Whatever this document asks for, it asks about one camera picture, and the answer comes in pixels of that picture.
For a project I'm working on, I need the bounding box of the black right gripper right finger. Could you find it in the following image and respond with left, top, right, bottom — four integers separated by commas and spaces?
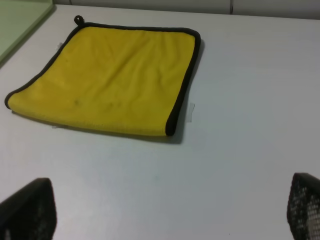
286, 172, 320, 240

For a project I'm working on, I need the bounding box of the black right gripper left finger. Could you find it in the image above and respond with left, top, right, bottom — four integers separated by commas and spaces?
0, 178, 57, 240

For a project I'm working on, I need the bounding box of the yellow towel with black trim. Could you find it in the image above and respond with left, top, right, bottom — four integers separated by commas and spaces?
4, 15, 202, 137

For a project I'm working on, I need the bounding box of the light green plastic tray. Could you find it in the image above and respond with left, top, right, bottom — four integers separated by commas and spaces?
0, 0, 54, 65

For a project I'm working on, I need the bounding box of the clear tape strip right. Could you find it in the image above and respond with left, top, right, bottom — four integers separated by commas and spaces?
185, 102, 195, 123

